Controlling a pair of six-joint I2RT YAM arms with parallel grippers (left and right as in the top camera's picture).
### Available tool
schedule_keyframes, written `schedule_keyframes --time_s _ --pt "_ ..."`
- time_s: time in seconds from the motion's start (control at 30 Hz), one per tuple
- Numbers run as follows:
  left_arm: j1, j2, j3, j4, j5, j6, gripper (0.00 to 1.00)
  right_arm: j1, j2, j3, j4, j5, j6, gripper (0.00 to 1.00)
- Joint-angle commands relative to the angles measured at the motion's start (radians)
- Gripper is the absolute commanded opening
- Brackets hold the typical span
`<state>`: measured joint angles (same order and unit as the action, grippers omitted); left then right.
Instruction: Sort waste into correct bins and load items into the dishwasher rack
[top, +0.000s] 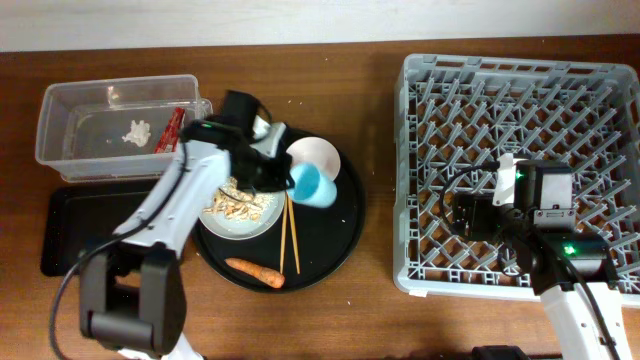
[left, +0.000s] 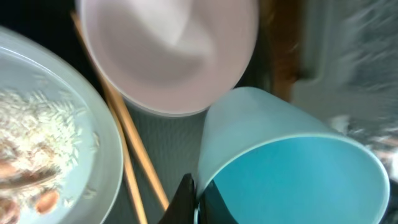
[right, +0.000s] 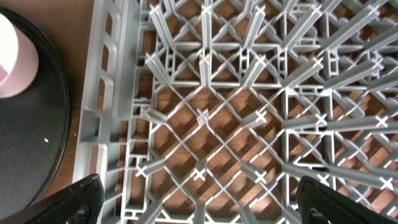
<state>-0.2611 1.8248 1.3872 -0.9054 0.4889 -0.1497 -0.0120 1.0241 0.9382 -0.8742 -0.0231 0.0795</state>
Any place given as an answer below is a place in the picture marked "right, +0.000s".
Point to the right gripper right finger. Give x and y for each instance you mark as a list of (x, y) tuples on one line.
[(318, 203)]

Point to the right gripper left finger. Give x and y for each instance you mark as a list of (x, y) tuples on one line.
[(80, 202)]

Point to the grey dishwasher rack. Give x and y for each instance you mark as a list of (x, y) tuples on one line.
[(212, 111)]

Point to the round black serving tray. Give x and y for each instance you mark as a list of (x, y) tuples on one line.
[(34, 125)]

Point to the white pink bowl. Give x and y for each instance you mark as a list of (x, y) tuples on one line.
[(19, 60)]

